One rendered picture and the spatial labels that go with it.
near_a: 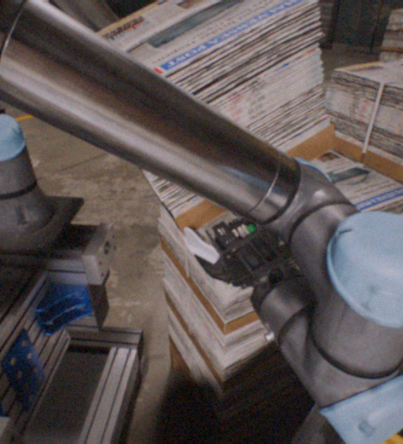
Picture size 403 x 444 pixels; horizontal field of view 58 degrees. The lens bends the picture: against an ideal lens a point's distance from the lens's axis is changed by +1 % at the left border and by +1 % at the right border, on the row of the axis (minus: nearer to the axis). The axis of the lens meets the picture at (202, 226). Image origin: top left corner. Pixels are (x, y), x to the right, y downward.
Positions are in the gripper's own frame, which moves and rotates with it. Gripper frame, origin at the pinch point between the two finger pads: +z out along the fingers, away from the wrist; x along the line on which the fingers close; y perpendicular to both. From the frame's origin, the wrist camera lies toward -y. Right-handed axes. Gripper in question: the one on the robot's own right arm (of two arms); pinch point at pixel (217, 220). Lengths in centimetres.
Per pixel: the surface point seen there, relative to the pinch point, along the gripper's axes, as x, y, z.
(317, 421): 3.0, -17.7, -25.9
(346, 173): -44, -33, 27
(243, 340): 5.2, -43.4, 5.7
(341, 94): -56, -20, 43
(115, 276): 43, -88, 103
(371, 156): -52, -32, 27
